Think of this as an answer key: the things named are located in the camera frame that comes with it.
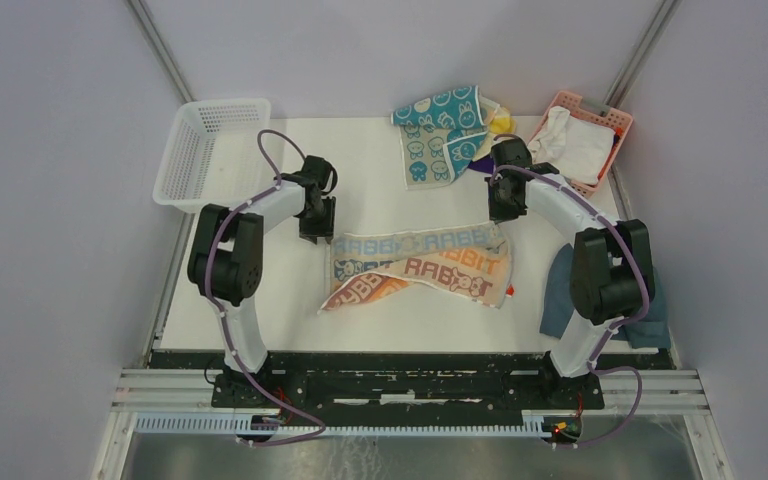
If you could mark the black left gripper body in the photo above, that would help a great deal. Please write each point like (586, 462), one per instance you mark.
(325, 213)

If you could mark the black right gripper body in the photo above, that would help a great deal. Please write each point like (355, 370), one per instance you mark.
(500, 207)

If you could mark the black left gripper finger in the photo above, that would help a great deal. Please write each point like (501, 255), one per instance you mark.
(326, 232)
(309, 232)

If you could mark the cream rabbit text towel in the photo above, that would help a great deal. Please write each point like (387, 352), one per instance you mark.
(472, 261)

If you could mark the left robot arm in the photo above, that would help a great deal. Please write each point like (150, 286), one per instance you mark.
(226, 261)

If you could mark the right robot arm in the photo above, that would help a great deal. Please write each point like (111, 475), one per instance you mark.
(612, 277)

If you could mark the purple cloth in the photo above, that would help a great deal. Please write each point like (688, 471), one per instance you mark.
(484, 165)

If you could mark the yellow cloth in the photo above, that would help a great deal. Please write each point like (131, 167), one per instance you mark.
(500, 122)

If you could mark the white cloth in basket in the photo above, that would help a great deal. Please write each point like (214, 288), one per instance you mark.
(577, 148)

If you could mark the teal bunny pattern towel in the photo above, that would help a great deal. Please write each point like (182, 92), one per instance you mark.
(440, 136)

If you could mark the white plastic basket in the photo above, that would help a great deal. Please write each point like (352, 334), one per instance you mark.
(212, 156)

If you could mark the pink plastic basket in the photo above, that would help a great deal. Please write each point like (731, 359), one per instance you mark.
(591, 111)

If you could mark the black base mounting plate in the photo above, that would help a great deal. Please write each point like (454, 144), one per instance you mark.
(303, 389)

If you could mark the dark teal cloth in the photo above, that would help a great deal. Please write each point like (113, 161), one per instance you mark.
(650, 332)

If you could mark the white toothed cable rail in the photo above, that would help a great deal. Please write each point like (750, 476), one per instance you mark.
(239, 424)

